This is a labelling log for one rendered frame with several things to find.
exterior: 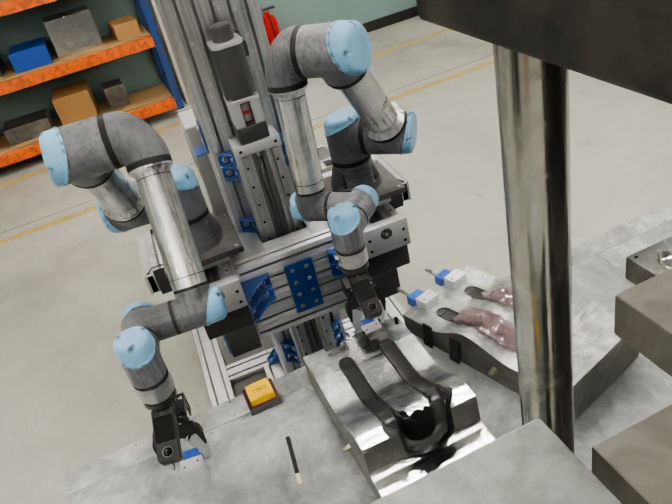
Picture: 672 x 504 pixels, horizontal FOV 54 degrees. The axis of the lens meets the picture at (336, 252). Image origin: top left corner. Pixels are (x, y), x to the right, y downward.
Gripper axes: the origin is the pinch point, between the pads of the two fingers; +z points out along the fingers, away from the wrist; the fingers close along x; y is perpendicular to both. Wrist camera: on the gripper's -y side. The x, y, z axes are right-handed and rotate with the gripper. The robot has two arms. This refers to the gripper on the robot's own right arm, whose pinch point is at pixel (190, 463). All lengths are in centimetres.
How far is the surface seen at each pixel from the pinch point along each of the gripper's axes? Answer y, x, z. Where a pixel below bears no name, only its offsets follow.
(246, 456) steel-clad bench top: 2.3, -11.3, 6.2
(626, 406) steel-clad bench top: -20, -93, 6
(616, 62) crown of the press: -74, -52, -96
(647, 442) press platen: -62, -65, -43
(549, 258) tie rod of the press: -59, -55, -71
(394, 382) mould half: 0.9, -48.3, -2.0
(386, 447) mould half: -18.2, -40.7, -5.2
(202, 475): -1.3, -1.5, 3.5
